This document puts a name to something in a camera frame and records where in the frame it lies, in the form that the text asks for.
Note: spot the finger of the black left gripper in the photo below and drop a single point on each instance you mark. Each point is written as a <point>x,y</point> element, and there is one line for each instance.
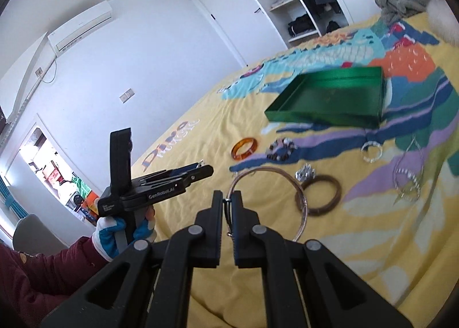
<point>199,173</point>
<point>184,171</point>

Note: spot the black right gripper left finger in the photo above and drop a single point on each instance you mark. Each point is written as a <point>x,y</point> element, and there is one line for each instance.
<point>147,285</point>

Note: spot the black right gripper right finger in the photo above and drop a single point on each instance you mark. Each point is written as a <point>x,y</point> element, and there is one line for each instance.
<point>305,284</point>

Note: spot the maroon left sleeve forearm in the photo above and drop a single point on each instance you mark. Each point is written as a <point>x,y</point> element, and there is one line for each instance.
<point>33,286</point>

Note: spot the white bedroom door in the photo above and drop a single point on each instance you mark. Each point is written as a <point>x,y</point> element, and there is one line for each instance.
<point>244,27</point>

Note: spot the white blue gloved left hand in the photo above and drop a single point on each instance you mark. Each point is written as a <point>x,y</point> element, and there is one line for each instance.
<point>109,236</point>

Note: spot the amber orange bangle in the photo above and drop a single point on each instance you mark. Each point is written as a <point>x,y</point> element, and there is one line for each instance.
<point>244,148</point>

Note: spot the dark brown wooden bangle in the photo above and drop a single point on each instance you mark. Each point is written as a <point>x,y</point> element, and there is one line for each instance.
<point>323,192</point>

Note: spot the yellow dinosaur bedspread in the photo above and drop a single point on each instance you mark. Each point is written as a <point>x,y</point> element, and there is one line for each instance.
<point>396,225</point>

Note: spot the white air conditioner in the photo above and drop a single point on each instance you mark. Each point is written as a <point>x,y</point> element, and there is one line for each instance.
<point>74,30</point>

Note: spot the green metallic tray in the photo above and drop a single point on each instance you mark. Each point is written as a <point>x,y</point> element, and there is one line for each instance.
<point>344,97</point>

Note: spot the grey folded blanket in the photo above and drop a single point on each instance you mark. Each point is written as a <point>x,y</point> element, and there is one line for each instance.
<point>394,10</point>

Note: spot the white fluffy pillow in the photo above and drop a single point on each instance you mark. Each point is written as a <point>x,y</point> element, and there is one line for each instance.
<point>442,21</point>

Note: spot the wall light switch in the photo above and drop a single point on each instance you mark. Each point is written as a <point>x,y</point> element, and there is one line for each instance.
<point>128,94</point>

